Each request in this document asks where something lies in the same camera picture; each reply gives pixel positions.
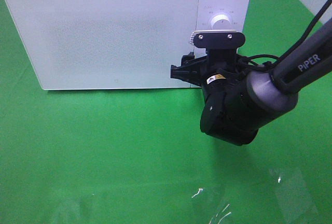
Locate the upper white microwave knob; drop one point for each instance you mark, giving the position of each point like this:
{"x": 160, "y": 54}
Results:
{"x": 220, "y": 22}

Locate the white microwave door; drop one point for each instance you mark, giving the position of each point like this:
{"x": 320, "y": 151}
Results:
{"x": 105, "y": 44}

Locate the green table cloth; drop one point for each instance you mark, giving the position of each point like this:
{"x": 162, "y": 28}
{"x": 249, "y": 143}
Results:
{"x": 138, "y": 156}

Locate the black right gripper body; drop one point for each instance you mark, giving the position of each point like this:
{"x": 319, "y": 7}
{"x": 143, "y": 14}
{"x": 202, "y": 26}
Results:
{"x": 220, "y": 72}

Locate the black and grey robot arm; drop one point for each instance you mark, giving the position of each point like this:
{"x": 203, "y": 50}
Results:
{"x": 241, "y": 96}

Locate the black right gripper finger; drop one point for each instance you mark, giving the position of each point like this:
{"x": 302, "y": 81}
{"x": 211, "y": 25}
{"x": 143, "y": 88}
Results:
{"x": 191, "y": 69}

